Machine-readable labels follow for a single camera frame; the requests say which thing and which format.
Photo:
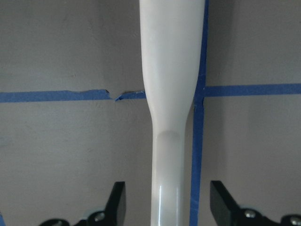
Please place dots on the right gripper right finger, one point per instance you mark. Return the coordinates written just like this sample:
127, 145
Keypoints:
225, 210

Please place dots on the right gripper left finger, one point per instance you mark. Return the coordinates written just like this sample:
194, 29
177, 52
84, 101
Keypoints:
115, 209

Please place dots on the white hand brush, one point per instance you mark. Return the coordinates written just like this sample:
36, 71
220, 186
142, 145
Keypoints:
171, 38

